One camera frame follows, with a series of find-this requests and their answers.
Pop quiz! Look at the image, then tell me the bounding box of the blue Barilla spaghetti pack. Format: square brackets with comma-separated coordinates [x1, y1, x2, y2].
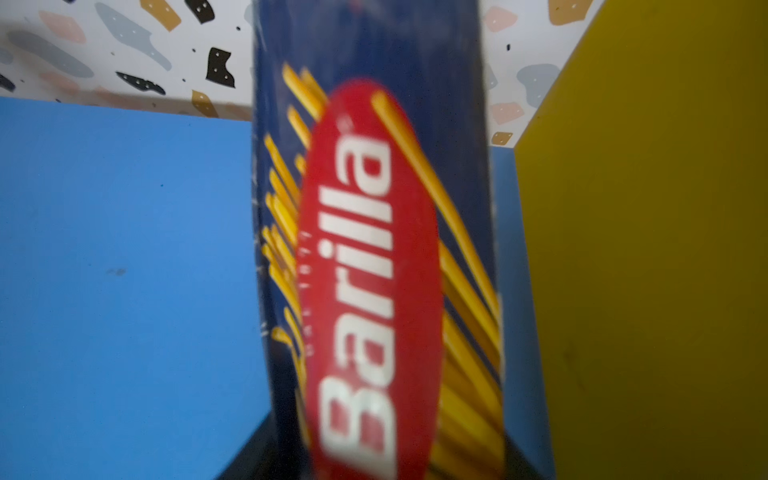
[253, 1, 506, 479]

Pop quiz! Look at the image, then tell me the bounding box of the yellow shelf with coloured boards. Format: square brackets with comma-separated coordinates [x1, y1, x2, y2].
[1, 1, 767, 479]

